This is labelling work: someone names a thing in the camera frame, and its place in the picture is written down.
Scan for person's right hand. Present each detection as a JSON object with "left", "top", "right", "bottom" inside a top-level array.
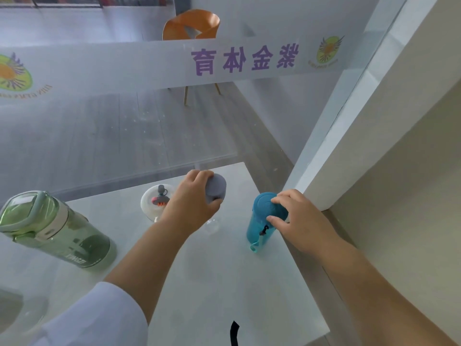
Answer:
[{"left": 266, "top": 189, "right": 339, "bottom": 256}]

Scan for person's left hand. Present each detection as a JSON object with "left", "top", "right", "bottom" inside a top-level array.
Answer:
[{"left": 158, "top": 170, "right": 224, "bottom": 236}]

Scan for clear bottle grey cap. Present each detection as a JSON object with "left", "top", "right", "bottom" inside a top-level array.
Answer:
[{"left": 200, "top": 173, "right": 228, "bottom": 235}]

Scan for clear bottle white ends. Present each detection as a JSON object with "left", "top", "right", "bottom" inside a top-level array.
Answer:
[{"left": 140, "top": 183, "right": 181, "bottom": 223}]

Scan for teal water bottle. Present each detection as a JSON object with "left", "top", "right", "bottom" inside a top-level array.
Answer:
[{"left": 246, "top": 192, "right": 289, "bottom": 253}]

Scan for green transparent bottle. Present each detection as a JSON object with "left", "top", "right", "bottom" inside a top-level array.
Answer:
[{"left": 0, "top": 190, "right": 117, "bottom": 272}]

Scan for clear bottle white lid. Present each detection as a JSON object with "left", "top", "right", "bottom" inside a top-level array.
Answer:
[{"left": 0, "top": 287, "right": 49, "bottom": 335}]

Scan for person's right forearm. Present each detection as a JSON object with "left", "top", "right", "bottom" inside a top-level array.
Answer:
[{"left": 318, "top": 234, "right": 461, "bottom": 346}]

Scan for person's left forearm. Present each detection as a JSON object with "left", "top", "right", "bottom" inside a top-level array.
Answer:
[{"left": 104, "top": 218, "right": 197, "bottom": 325}]

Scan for person's white shirt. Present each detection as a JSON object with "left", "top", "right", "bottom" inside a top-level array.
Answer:
[{"left": 30, "top": 282, "right": 149, "bottom": 346}]

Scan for white table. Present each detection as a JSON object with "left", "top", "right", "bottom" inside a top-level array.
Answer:
[{"left": 0, "top": 161, "right": 330, "bottom": 346}]

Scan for frosted band with purple print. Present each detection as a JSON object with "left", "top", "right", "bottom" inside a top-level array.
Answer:
[{"left": 0, "top": 30, "right": 364, "bottom": 107}]

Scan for orange chair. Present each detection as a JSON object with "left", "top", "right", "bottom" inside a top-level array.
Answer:
[{"left": 162, "top": 9, "right": 221, "bottom": 105}]

